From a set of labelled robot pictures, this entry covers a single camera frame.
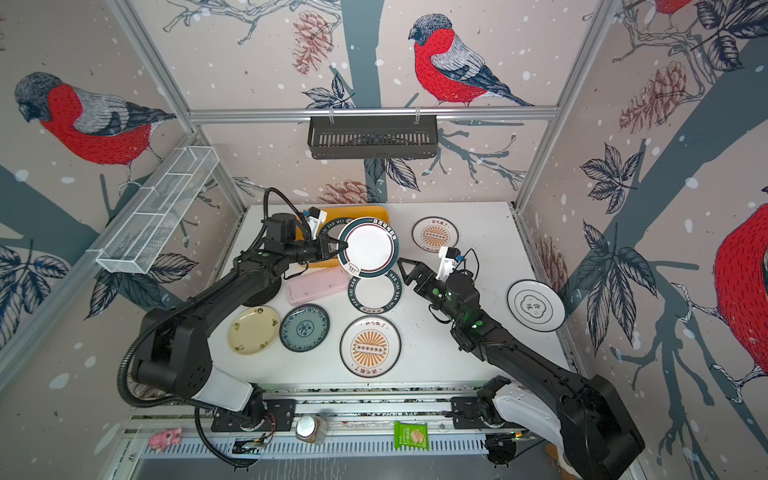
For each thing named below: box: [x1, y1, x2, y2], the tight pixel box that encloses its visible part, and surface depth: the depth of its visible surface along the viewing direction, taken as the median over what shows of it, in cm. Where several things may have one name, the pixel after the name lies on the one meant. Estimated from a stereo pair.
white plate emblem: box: [507, 279, 566, 333], surface depth 94 cm
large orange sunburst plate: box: [340, 315, 401, 378], surface depth 87 cm
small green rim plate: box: [348, 270, 402, 315], surface depth 97 cm
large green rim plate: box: [338, 216, 400, 279], surface depth 85 cm
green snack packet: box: [393, 421, 430, 451], surface depth 71 cm
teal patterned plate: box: [279, 303, 330, 353], surface depth 90 cm
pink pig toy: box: [148, 428, 182, 453], surface depth 71 cm
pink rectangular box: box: [287, 265, 350, 306], surface depth 97 cm
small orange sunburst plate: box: [411, 216, 460, 253], surface depth 113 cm
